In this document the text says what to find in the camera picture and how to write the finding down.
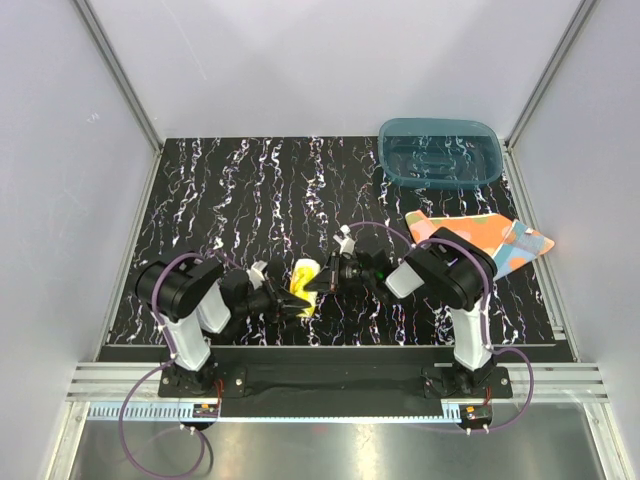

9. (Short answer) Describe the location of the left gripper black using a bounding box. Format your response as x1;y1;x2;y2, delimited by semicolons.
235;276;310;323

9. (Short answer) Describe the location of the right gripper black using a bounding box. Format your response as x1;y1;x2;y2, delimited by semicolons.
305;252;375;295

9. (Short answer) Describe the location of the yellow crocodile towel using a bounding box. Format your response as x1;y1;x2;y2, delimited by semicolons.
289;259;321;318

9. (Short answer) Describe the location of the orange blue dotted towel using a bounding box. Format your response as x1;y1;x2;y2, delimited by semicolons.
405;210;555;279

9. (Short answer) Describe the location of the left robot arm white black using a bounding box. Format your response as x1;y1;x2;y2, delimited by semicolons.
133;250;311;396

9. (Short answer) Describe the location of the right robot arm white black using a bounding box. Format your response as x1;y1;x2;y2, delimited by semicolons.
297;226;498;398

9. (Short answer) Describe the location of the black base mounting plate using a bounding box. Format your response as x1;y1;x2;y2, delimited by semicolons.
159;346;513;400

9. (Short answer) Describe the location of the teal transparent plastic bin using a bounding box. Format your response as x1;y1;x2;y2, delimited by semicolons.
378;118;503;190

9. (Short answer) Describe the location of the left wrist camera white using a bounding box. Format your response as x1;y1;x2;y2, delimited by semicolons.
247;260;268;290

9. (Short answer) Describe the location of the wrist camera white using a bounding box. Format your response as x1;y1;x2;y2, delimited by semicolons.
247;260;268;290
333;225;355;256

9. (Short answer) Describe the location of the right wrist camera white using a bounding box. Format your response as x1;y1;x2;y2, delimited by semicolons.
333;225;355;256

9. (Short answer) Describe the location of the slotted cable duct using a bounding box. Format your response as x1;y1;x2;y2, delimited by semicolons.
87;401;461;424

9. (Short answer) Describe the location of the aluminium front rail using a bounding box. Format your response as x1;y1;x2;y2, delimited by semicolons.
66;362;608;404

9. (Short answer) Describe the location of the right aluminium frame post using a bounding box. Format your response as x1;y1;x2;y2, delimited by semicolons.
504;0;601;151

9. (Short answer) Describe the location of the aluminium frame post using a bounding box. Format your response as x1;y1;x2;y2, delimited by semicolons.
70;0;164;153
504;0;601;151

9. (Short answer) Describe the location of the left aluminium frame post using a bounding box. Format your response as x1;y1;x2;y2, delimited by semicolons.
70;0;164;153

